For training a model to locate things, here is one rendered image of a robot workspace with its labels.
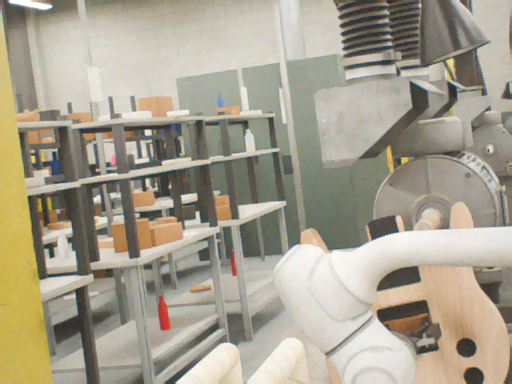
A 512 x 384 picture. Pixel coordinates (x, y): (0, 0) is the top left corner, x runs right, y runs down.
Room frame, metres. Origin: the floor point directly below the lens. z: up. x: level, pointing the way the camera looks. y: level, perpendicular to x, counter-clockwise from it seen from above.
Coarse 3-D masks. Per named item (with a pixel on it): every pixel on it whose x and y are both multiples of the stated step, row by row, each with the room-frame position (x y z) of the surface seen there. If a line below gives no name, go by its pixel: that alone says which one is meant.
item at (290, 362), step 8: (280, 344) 1.13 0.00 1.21; (288, 344) 1.12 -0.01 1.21; (296, 344) 1.13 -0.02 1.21; (280, 352) 1.09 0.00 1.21; (288, 352) 1.09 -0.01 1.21; (296, 352) 1.11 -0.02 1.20; (272, 360) 1.05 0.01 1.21; (280, 360) 1.06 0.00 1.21; (288, 360) 1.07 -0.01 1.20; (296, 360) 1.10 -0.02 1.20; (264, 368) 1.02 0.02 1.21; (272, 368) 1.02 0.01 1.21; (280, 368) 1.03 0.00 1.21; (288, 368) 1.06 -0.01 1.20; (256, 376) 0.99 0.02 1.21; (264, 376) 0.99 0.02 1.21; (272, 376) 1.00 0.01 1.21; (280, 376) 1.02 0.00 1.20; (288, 376) 1.06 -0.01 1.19
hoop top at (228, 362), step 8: (224, 344) 1.17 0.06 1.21; (232, 344) 1.18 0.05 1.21; (216, 352) 1.13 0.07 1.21; (224, 352) 1.14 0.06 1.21; (232, 352) 1.15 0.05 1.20; (208, 360) 1.09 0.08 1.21; (216, 360) 1.10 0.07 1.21; (224, 360) 1.12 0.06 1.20; (232, 360) 1.14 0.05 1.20; (192, 368) 1.07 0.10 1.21; (200, 368) 1.06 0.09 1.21; (208, 368) 1.07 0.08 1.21; (216, 368) 1.08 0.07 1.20; (224, 368) 1.11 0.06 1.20; (184, 376) 1.03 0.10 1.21; (192, 376) 1.03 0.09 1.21; (200, 376) 1.03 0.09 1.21; (208, 376) 1.05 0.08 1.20; (216, 376) 1.07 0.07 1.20; (224, 376) 1.11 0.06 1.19
